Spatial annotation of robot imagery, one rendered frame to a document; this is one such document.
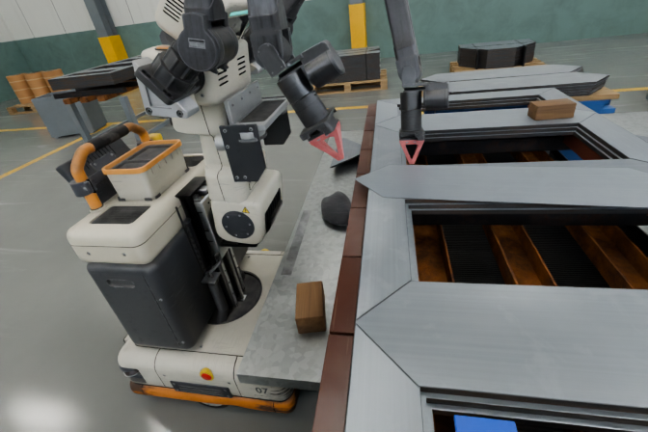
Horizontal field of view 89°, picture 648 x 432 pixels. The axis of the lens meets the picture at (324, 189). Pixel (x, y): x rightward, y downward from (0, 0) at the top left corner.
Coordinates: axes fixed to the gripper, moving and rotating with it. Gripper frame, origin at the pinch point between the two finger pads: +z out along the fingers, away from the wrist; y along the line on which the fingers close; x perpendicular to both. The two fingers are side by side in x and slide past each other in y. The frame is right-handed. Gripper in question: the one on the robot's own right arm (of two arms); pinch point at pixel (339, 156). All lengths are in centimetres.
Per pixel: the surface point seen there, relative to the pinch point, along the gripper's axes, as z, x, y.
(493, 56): 122, -109, 464
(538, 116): 36, -48, 54
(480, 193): 26.3, -22.2, 7.5
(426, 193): 21.0, -11.2, 7.7
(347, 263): 16.1, 5.4, -15.0
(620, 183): 39, -49, 11
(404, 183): 18.7, -6.7, 12.6
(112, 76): -102, 238, 232
